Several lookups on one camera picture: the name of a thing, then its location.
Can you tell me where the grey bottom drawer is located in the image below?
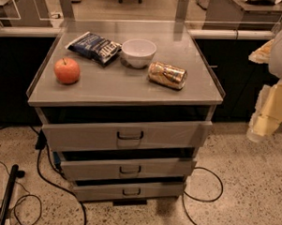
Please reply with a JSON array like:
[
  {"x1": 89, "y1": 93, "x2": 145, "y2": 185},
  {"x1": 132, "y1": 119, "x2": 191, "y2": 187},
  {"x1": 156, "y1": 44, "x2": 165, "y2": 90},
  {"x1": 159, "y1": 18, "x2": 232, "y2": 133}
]
[{"x1": 73, "y1": 181, "x2": 184, "y2": 202}]

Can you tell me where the blue chip bag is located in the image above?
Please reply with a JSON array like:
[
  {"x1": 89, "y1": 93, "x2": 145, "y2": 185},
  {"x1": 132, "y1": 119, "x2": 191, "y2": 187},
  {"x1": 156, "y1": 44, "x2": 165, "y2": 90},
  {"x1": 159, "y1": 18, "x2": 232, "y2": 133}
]
[{"x1": 65, "y1": 31, "x2": 122, "y2": 66}]

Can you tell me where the grey drawer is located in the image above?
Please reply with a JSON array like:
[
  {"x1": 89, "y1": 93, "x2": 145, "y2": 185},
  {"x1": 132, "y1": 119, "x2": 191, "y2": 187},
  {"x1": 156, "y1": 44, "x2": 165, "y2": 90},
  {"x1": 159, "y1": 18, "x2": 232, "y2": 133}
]
[
  {"x1": 61, "y1": 157, "x2": 196, "y2": 181},
  {"x1": 73, "y1": 181, "x2": 184, "y2": 202},
  {"x1": 42, "y1": 121, "x2": 212, "y2": 152}
]

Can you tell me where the black cable floor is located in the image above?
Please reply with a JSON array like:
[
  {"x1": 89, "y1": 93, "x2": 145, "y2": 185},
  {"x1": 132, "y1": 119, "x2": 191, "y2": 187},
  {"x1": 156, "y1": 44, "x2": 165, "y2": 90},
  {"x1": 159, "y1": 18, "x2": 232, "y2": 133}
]
[
  {"x1": 23, "y1": 125, "x2": 92, "y2": 225},
  {"x1": 180, "y1": 165, "x2": 226, "y2": 225}
]

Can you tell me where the black pole on floor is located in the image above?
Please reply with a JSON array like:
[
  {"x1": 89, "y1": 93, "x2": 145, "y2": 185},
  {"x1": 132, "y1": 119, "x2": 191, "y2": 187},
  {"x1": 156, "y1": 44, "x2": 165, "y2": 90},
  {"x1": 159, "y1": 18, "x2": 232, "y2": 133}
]
[{"x1": 0, "y1": 164, "x2": 22, "y2": 225}]

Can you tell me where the red apple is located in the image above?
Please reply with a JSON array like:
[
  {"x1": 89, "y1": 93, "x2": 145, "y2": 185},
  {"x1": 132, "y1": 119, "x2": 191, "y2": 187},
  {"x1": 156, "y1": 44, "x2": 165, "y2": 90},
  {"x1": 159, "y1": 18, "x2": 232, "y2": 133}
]
[{"x1": 53, "y1": 57, "x2": 80, "y2": 84}]

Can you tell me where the white bowl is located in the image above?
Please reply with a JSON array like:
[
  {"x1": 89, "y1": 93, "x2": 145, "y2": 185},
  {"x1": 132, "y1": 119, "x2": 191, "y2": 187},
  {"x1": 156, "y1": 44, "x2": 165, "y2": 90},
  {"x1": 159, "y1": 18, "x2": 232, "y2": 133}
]
[{"x1": 121, "y1": 39, "x2": 157, "y2": 68}]

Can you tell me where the grey drawer cabinet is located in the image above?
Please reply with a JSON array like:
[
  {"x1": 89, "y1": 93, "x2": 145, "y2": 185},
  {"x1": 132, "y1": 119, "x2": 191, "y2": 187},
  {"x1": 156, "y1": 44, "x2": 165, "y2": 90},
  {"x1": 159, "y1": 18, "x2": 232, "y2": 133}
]
[{"x1": 27, "y1": 21, "x2": 224, "y2": 196}]

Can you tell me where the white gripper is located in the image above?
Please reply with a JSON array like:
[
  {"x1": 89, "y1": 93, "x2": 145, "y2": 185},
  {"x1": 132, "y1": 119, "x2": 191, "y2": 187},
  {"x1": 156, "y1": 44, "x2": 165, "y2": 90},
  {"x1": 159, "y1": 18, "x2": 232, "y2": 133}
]
[{"x1": 246, "y1": 39, "x2": 282, "y2": 143}]

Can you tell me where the gold soda can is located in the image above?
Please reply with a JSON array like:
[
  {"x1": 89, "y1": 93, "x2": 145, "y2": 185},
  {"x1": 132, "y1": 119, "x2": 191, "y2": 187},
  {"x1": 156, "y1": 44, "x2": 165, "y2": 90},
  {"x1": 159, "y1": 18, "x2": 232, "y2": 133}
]
[{"x1": 148, "y1": 62, "x2": 187, "y2": 90}]

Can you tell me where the clear acrylic barrier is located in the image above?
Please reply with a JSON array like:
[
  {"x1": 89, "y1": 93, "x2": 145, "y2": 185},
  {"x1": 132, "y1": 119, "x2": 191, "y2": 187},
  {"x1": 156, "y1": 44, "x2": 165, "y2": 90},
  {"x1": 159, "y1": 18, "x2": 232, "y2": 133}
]
[{"x1": 0, "y1": 0, "x2": 282, "y2": 32}]

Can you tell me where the black cable right floor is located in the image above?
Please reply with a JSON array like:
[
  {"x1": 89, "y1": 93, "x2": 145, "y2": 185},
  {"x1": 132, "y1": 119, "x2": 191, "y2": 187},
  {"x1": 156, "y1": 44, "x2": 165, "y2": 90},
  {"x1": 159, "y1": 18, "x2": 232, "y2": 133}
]
[{"x1": 180, "y1": 165, "x2": 226, "y2": 225}]

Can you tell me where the grey top drawer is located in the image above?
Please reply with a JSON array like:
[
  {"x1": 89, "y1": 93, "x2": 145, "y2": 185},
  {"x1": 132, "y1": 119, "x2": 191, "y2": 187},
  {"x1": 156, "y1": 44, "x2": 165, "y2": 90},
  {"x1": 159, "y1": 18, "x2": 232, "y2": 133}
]
[{"x1": 42, "y1": 121, "x2": 212, "y2": 152}]

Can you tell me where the black cable left floor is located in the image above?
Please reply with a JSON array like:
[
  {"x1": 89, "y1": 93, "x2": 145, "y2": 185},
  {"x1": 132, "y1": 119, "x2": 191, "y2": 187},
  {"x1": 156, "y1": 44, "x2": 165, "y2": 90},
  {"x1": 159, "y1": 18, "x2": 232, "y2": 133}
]
[{"x1": 23, "y1": 125, "x2": 92, "y2": 225}]

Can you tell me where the thin black looped cable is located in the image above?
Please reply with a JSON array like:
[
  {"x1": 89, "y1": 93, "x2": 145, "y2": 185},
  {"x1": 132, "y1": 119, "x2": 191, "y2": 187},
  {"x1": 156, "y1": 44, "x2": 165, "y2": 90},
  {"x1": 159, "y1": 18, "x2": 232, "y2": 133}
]
[{"x1": 0, "y1": 159, "x2": 45, "y2": 225}]

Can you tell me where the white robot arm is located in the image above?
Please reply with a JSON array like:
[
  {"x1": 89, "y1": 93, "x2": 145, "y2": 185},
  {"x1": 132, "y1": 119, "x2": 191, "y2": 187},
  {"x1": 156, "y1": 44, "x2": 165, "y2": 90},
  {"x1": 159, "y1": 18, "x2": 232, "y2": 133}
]
[{"x1": 246, "y1": 29, "x2": 282, "y2": 142}]

